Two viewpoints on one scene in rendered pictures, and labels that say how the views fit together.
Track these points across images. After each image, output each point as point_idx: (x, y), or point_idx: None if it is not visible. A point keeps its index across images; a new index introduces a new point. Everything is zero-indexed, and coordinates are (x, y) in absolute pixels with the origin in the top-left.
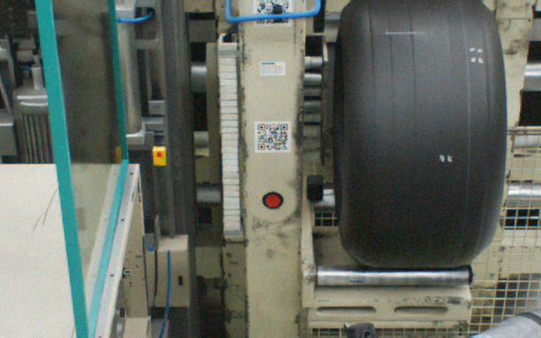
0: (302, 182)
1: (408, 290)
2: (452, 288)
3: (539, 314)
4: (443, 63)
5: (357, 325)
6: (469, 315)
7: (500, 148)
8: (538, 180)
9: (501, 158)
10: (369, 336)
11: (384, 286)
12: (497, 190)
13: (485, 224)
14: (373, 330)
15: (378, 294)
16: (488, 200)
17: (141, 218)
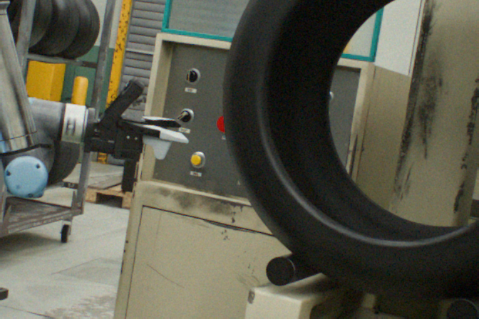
0: (402, 150)
1: (301, 282)
2: (282, 290)
3: None
4: None
5: (138, 79)
6: (245, 314)
7: (251, 7)
8: None
9: (246, 19)
10: (126, 85)
11: (318, 280)
12: (232, 60)
13: (223, 105)
14: (130, 85)
15: None
16: (226, 66)
17: (353, 113)
